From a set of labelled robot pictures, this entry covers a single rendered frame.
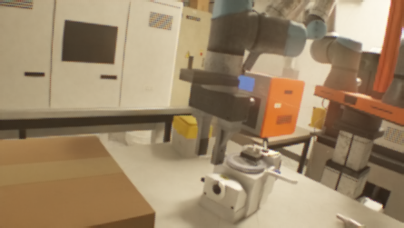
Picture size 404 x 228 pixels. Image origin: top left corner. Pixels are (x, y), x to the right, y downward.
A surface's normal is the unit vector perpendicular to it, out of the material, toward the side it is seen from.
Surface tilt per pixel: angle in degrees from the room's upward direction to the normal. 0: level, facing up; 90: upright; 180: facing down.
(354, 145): 90
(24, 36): 90
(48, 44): 90
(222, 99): 90
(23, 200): 0
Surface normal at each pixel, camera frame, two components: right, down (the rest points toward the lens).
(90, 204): 0.15, -0.96
